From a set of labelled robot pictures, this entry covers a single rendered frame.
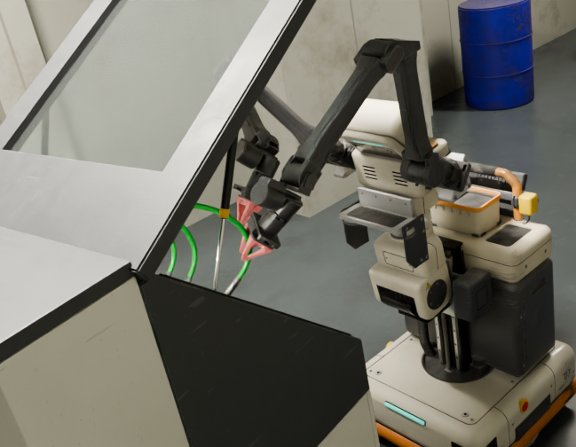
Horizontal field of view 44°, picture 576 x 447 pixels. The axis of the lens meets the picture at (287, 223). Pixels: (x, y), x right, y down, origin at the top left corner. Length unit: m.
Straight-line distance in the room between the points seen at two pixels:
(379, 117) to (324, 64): 2.58
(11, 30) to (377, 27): 2.35
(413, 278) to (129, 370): 1.28
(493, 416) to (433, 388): 0.25
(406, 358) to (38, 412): 1.91
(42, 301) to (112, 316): 0.12
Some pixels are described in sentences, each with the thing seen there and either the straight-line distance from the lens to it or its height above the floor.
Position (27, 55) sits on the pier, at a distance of 4.16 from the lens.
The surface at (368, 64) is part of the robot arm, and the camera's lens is 1.80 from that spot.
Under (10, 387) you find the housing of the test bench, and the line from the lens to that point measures 1.18.
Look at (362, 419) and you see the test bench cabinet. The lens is 1.97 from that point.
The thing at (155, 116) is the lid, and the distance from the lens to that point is 1.52.
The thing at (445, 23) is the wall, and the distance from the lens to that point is 6.85.
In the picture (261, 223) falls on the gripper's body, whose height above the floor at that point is 1.31.
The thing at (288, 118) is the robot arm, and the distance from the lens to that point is 2.30.
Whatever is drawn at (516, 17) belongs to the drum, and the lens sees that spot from 6.18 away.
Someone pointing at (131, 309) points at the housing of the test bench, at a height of 1.42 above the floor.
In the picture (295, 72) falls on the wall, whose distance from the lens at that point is 4.56.
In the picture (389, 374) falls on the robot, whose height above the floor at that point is 0.28.
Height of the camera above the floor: 2.02
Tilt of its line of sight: 25 degrees down
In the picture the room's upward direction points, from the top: 12 degrees counter-clockwise
